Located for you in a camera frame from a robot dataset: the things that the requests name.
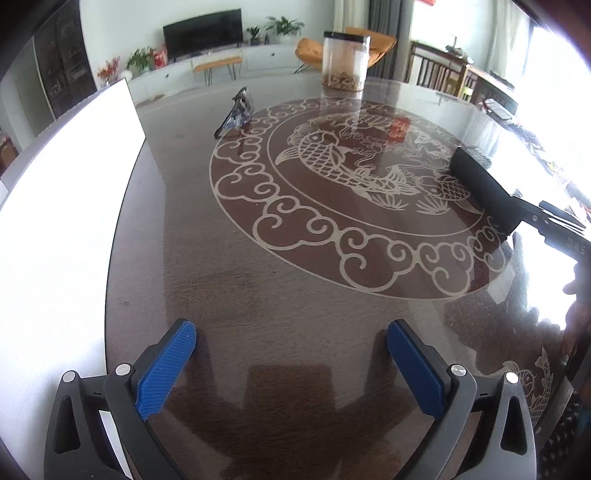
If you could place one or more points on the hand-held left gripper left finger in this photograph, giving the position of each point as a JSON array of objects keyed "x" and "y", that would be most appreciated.
[{"x": 161, "y": 374}]

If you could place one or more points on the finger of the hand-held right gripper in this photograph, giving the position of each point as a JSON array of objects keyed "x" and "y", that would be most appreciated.
[
  {"x": 561, "y": 215},
  {"x": 528, "y": 210}
]

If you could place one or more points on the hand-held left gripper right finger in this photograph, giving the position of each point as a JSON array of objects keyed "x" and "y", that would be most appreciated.
[{"x": 415, "y": 374}]

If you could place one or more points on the long black box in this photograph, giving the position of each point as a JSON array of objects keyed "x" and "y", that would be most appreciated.
[{"x": 480, "y": 184}]

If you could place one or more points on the person's right hand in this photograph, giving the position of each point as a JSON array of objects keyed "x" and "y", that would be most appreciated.
[{"x": 581, "y": 286}]

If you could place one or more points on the black flat device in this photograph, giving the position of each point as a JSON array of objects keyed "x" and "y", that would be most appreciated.
[{"x": 498, "y": 110}]

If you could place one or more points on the dark wooden chair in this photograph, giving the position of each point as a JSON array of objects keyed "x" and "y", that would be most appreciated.
[{"x": 434, "y": 69}]

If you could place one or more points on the white board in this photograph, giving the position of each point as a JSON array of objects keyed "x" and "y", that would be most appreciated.
[{"x": 60, "y": 230}]

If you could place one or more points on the grey curtain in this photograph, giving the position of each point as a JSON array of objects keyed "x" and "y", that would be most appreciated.
[{"x": 392, "y": 18}]

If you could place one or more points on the clear jar with black lid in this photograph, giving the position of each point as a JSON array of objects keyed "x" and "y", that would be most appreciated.
[{"x": 346, "y": 60}]

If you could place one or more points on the covered standing air conditioner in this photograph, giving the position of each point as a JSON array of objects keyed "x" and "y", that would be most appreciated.
[{"x": 344, "y": 14}]

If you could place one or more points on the orange lounge chair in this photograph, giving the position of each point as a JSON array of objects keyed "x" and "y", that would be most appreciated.
[{"x": 309, "y": 50}]

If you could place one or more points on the white round vase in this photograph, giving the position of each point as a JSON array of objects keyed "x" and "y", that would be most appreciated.
[{"x": 127, "y": 74}]

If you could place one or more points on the large green potted plant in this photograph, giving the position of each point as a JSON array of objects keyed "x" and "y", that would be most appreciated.
[{"x": 284, "y": 25}]

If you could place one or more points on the red flower arrangement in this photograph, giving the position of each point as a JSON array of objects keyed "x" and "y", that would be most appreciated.
[{"x": 108, "y": 71}]

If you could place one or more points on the white low media cabinet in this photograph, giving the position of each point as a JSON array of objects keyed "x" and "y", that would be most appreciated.
[{"x": 258, "y": 57}]

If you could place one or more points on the orange bench with metal legs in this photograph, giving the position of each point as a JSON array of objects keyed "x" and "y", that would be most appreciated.
[{"x": 217, "y": 63}]

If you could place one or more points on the bushy green potted plant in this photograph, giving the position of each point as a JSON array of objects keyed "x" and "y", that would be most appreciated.
[{"x": 141, "y": 57}]

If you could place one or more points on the small green potted plant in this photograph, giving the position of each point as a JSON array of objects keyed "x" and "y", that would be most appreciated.
[{"x": 253, "y": 33}]

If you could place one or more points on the black display cabinet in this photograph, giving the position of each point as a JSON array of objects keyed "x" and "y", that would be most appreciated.
[{"x": 62, "y": 60}]

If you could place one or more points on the black television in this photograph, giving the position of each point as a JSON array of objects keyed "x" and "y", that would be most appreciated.
[{"x": 203, "y": 32}]

